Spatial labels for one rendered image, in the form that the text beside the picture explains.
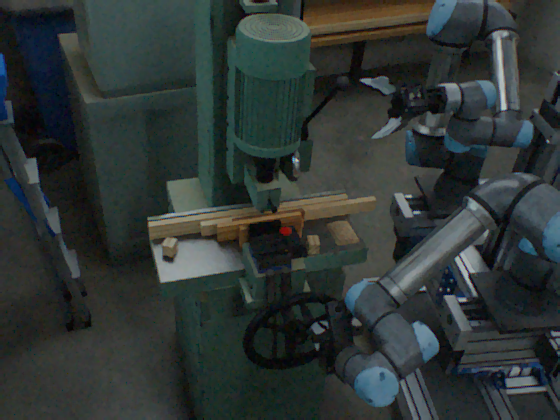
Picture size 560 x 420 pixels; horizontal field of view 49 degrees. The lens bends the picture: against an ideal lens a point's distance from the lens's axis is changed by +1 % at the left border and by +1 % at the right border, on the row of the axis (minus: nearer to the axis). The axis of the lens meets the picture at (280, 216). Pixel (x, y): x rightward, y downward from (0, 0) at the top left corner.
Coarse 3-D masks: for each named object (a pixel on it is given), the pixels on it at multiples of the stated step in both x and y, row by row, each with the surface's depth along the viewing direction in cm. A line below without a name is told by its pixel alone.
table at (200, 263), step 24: (336, 216) 185; (192, 240) 173; (216, 240) 173; (360, 240) 177; (168, 264) 165; (192, 264) 165; (216, 264) 166; (240, 264) 166; (312, 264) 173; (336, 264) 176; (168, 288) 161; (192, 288) 164; (240, 288) 166
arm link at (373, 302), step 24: (480, 192) 129; (504, 192) 126; (456, 216) 130; (480, 216) 129; (504, 216) 128; (432, 240) 130; (456, 240) 129; (408, 264) 130; (432, 264) 129; (360, 288) 132; (384, 288) 129; (408, 288) 129; (360, 312) 130; (384, 312) 127
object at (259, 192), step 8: (248, 168) 172; (248, 176) 172; (248, 184) 173; (256, 184) 167; (264, 184) 167; (272, 184) 167; (248, 192) 174; (256, 192) 165; (264, 192) 165; (272, 192) 166; (280, 192) 167; (256, 200) 167; (264, 200) 167; (272, 200) 168; (280, 200) 169; (256, 208) 169; (264, 208) 169
